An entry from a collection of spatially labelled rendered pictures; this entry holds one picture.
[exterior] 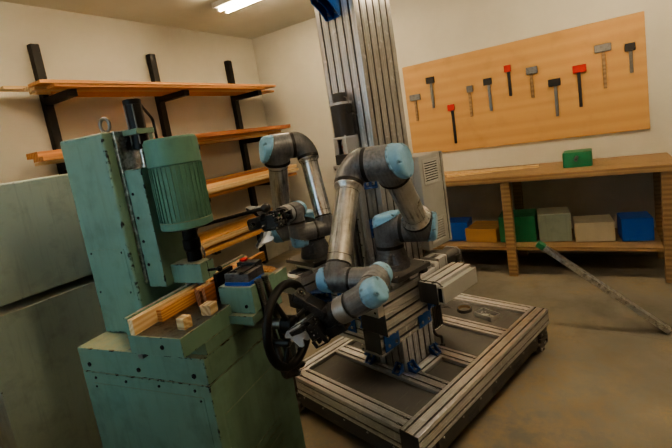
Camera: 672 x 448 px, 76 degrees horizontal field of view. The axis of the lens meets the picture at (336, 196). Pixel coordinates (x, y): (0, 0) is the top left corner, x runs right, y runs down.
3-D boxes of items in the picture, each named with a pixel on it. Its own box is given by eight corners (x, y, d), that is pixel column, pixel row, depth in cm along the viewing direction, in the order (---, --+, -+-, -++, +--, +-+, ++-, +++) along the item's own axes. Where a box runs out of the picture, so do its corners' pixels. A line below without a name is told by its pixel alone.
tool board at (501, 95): (650, 128, 336) (644, 10, 324) (412, 155, 444) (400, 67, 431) (650, 128, 340) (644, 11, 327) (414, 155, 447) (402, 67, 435)
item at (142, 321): (135, 335, 127) (131, 320, 126) (130, 335, 128) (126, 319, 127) (250, 266, 181) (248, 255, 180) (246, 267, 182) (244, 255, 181)
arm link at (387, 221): (380, 240, 184) (375, 209, 182) (410, 238, 179) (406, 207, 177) (371, 248, 174) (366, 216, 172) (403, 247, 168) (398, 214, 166)
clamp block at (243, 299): (255, 314, 136) (250, 287, 135) (221, 313, 142) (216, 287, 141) (278, 295, 150) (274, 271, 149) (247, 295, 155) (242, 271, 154)
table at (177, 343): (210, 362, 116) (205, 341, 115) (130, 354, 129) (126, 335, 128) (309, 279, 171) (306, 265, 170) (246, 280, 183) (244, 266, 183)
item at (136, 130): (139, 148, 145) (128, 97, 143) (123, 151, 148) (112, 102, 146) (157, 146, 152) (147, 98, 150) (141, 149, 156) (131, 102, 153)
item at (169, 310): (163, 322, 134) (160, 310, 134) (158, 322, 135) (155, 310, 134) (265, 260, 188) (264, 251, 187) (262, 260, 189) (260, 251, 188)
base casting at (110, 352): (208, 387, 128) (202, 359, 127) (81, 371, 152) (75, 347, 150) (283, 319, 168) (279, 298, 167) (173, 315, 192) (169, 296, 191)
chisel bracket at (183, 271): (204, 287, 146) (199, 263, 145) (173, 287, 152) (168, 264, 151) (218, 279, 153) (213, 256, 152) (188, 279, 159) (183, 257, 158)
